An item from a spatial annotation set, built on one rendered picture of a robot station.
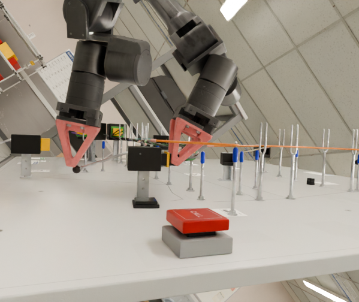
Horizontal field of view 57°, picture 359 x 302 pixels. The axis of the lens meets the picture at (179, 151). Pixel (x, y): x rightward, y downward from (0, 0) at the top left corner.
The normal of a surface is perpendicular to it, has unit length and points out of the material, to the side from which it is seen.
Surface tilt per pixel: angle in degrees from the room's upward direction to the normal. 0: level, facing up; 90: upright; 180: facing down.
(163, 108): 90
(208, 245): 90
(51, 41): 90
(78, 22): 132
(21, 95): 90
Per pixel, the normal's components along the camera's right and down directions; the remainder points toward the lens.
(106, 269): 0.04, -1.00
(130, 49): -0.33, 0.34
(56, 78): 0.26, -0.07
